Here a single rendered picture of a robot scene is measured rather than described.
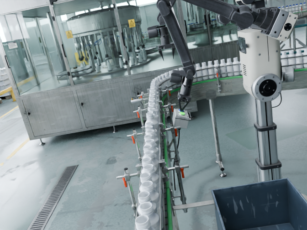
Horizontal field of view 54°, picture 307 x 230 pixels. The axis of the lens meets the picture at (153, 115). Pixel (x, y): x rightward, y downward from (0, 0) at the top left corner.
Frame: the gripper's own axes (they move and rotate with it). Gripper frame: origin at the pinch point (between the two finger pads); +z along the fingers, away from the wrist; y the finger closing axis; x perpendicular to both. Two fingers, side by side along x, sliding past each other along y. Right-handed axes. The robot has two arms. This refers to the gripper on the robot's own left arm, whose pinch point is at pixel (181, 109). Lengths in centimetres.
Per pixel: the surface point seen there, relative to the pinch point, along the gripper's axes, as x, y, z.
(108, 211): -38, -78, 137
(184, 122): 2.4, 4.7, 5.7
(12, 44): -230, -296, 33
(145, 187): -17, 82, 3
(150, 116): -17.4, 18.0, 1.2
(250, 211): 30, 57, 22
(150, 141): -16.6, 44.0, 3.7
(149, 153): -17, 56, 4
